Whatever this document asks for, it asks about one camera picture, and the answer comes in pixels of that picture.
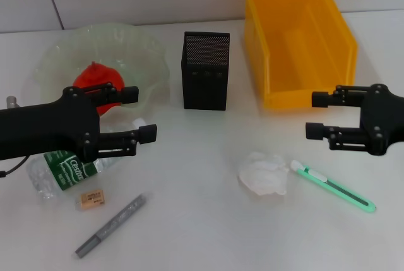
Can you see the small beige eraser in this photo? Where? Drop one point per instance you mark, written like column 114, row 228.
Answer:
column 91, row 200

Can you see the white paper ball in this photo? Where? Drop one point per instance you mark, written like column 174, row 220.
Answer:
column 263, row 174

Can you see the grey marker pen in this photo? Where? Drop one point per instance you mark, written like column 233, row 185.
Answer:
column 113, row 223

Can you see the green utility knife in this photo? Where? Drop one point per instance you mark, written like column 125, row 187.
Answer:
column 334, row 187

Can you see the clear plastic water bottle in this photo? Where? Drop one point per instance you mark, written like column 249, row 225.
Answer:
column 71, row 173

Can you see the black mesh pen holder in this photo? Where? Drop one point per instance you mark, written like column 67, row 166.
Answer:
column 205, row 87

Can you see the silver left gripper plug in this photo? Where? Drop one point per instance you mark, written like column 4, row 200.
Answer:
column 12, row 102

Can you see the green glass fruit plate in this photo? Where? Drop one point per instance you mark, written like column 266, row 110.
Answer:
column 139, row 53

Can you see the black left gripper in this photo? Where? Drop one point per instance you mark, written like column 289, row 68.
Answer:
column 47, row 129

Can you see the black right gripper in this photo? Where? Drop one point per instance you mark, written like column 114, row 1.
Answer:
column 385, row 119

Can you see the yellow plastic bin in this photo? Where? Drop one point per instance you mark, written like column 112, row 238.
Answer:
column 303, row 46

